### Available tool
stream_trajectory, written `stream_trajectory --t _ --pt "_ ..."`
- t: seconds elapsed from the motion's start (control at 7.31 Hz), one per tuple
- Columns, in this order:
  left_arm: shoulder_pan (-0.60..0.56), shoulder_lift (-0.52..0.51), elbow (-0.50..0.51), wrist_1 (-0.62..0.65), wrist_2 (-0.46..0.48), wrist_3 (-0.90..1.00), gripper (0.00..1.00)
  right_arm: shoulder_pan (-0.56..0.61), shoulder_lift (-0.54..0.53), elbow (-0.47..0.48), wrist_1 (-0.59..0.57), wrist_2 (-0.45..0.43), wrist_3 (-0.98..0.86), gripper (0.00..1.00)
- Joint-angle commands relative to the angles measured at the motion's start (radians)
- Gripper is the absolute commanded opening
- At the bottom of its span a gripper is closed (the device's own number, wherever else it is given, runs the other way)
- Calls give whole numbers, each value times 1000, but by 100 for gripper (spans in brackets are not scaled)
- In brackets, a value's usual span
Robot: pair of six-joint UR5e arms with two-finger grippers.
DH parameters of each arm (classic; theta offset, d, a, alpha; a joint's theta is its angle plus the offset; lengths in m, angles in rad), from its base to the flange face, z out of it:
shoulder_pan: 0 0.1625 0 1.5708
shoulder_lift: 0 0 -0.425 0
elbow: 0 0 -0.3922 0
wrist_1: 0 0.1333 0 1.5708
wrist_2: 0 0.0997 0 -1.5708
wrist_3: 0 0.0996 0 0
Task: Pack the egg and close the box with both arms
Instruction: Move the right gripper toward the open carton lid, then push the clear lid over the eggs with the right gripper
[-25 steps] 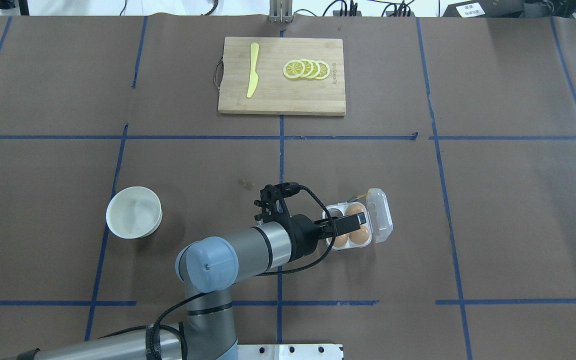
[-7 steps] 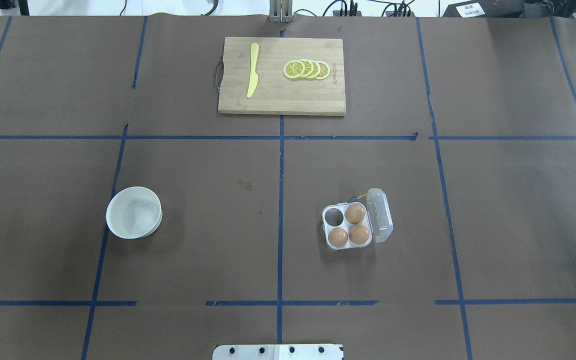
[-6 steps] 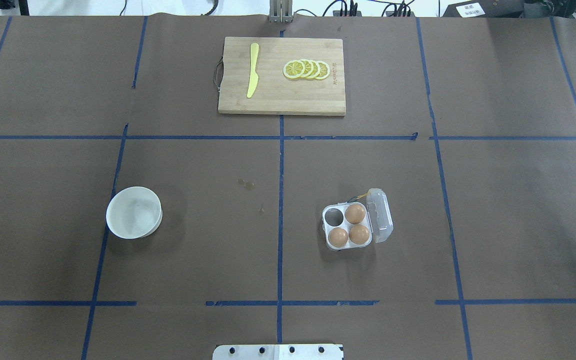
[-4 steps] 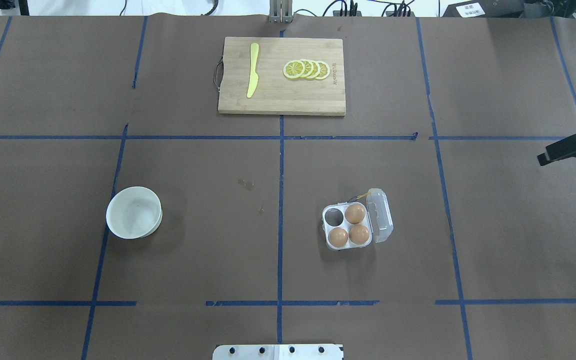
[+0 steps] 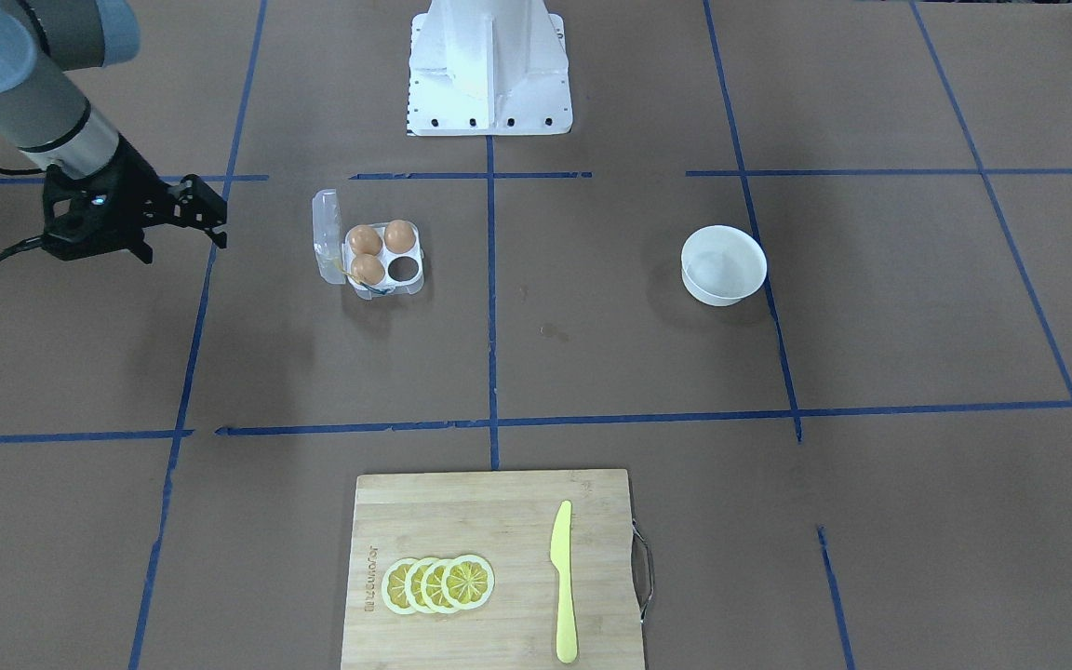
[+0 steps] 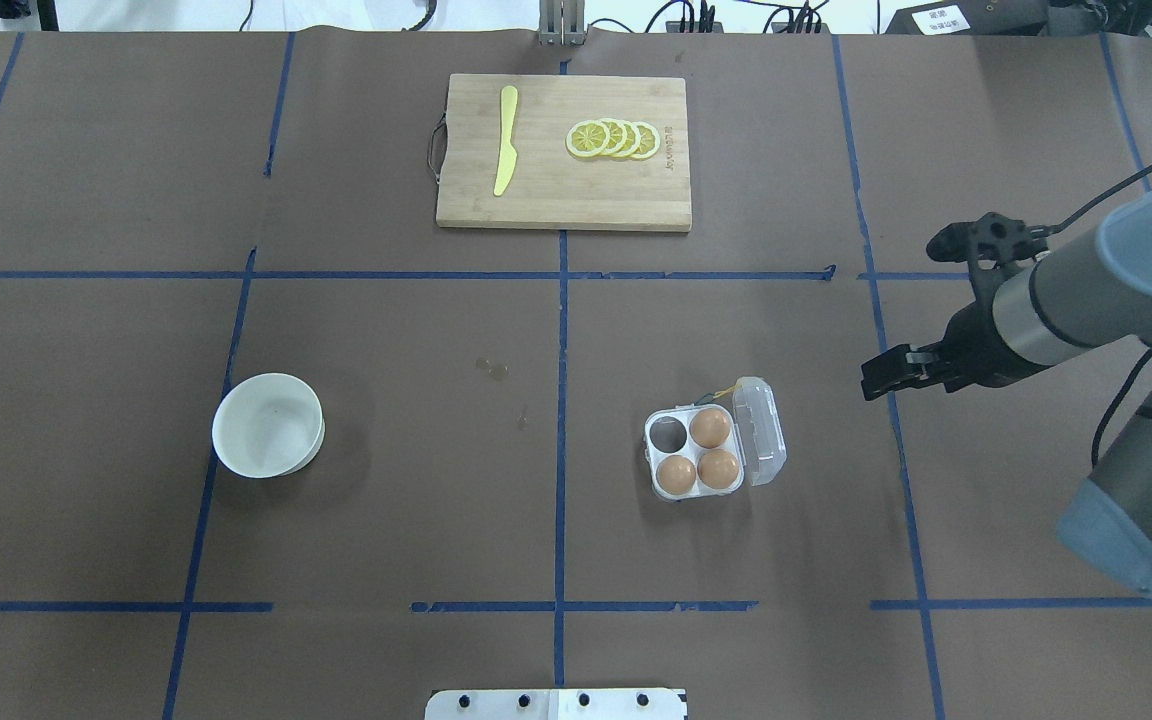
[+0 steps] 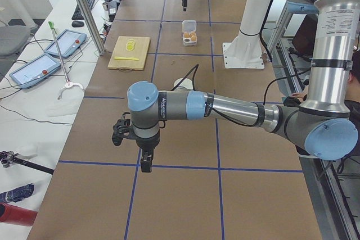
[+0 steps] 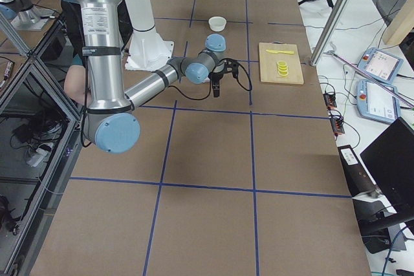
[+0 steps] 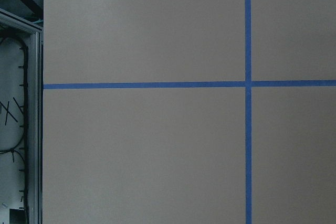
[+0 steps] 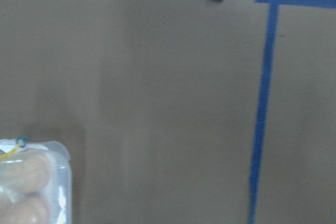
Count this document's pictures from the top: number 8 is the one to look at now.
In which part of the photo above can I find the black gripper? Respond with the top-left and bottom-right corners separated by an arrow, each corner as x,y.
209,67 -> 226,98

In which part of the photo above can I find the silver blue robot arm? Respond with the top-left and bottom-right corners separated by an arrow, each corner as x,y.
64,0 -> 226,154
167,34 -> 226,84

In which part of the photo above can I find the person seated behind arm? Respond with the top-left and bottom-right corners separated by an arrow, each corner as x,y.
61,0 -> 133,105

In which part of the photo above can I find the upper orange black connector box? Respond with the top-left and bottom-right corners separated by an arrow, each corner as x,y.
323,92 -> 337,109

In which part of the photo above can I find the orange black connector box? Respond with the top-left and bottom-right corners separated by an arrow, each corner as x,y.
323,92 -> 337,109
330,116 -> 345,136

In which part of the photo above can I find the lower orange black connector box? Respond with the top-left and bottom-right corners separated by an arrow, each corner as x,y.
330,116 -> 345,136

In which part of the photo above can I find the black labelled box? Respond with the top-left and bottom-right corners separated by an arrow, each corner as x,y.
338,145 -> 382,198

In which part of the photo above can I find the wooden cutting board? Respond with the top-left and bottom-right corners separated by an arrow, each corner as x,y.
259,43 -> 304,85

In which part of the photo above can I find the white bowl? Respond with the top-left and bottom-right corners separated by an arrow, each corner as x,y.
208,16 -> 227,32

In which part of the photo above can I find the front lemon slice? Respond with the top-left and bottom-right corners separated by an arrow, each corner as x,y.
278,71 -> 289,77

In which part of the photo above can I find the back lemon slice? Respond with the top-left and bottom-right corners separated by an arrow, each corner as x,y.
277,61 -> 287,67

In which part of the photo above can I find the yellow plastic knife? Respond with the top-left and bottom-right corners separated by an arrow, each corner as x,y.
265,49 -> 295,55

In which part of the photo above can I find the lower teach pendant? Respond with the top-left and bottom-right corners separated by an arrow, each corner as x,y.
356,80 -> 402,124

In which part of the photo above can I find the teach pendant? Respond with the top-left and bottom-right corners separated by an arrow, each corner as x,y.
356,80 -> 402,124
357,47 -> 404,85

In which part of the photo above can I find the upper teach pendant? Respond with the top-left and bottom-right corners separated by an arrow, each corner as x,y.
357,47 -> 404,85

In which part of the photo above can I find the metal rod tool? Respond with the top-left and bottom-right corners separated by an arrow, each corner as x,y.
324,50 -> 413,110

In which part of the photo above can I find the black monitor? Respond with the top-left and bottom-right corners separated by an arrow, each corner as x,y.
360,117 -> 414,213

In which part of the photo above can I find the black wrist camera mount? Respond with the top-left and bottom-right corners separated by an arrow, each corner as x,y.
223,58 -> 239,80

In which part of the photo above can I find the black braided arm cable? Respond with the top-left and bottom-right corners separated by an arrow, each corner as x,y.
168,58 -> 253,101

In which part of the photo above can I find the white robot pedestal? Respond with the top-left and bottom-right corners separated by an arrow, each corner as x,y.
125,0 -> 174,71

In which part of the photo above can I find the aluminium frame post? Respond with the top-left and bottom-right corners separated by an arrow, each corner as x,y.
310,0 -> 348,67

